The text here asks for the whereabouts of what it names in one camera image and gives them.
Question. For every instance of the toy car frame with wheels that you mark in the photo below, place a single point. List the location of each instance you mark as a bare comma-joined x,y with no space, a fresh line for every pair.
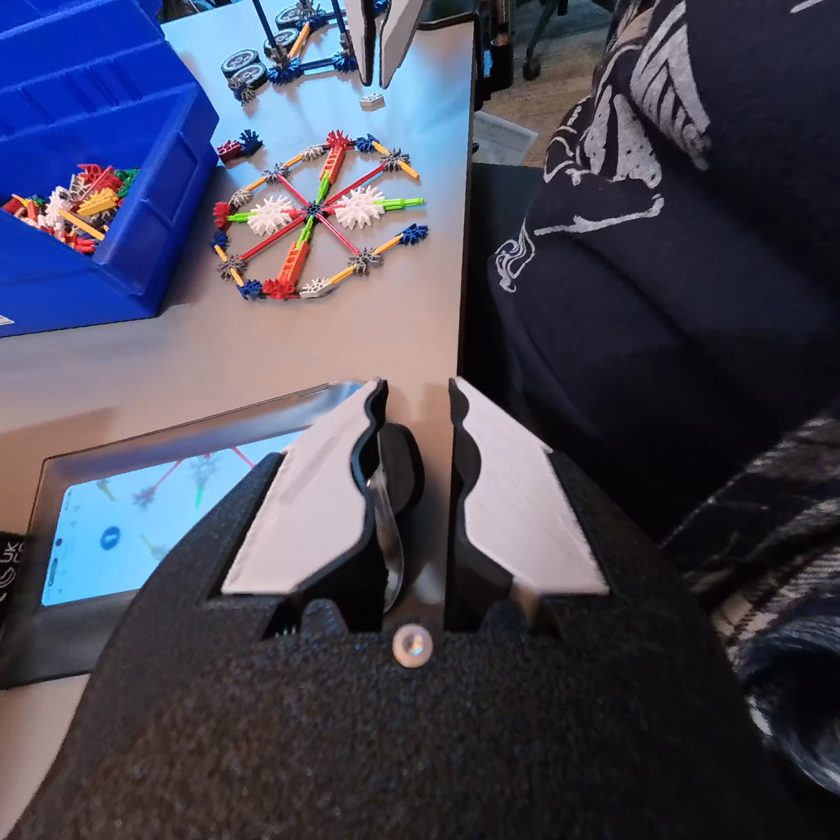
243,64

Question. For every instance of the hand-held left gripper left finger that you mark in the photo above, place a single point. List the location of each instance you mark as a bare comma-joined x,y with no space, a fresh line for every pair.
302,518

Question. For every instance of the plaid flannel shirt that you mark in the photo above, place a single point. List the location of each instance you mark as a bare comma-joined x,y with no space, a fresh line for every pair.
774,590

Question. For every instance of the pale grey toy connector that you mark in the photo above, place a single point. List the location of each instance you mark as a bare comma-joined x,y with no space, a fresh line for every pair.
371,101

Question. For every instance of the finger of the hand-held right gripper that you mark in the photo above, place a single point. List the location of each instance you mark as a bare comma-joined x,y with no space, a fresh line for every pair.
364,33
403,33

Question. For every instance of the colourful toy rod wheel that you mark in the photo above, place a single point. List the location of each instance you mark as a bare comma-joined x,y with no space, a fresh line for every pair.
269,213

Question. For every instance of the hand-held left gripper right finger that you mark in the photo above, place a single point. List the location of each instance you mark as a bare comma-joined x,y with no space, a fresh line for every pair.
525,518

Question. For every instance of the red wedge toy connector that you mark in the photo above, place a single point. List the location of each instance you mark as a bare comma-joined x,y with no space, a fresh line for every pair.
229,151

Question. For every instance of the phone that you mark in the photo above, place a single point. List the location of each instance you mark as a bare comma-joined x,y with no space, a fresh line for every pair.
164,525

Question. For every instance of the blue plastic parts bin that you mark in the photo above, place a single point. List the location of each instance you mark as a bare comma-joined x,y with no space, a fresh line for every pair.
151,216

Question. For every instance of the black round disc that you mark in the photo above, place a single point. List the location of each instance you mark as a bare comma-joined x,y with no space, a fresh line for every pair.
403,459

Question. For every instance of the blue fan toy connector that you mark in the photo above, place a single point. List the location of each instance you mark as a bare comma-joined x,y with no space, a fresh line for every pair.
250,142

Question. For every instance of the dark grey snowflake connector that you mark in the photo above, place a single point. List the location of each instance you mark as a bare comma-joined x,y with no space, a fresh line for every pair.
395,160

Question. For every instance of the pile of colourful toy pieces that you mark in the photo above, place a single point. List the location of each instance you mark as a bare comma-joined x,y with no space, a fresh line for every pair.
65,203

